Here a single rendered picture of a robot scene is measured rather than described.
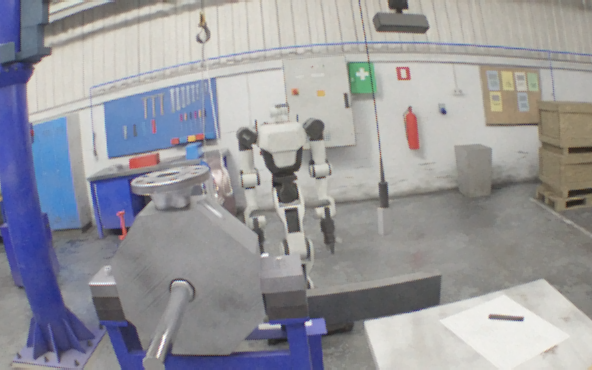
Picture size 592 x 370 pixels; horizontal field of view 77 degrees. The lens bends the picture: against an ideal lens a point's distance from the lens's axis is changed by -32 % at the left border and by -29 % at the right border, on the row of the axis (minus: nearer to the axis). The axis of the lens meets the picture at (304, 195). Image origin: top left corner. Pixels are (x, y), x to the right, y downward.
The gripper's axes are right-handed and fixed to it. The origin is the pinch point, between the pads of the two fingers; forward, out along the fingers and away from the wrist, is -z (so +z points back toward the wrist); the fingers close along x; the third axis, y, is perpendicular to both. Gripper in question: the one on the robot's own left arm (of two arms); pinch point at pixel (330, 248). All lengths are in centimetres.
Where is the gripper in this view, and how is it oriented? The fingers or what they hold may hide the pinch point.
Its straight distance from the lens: 330.9
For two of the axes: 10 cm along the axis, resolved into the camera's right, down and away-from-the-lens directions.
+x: 1.8, 0.0, -9.8
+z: -1.4, -9.9, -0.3
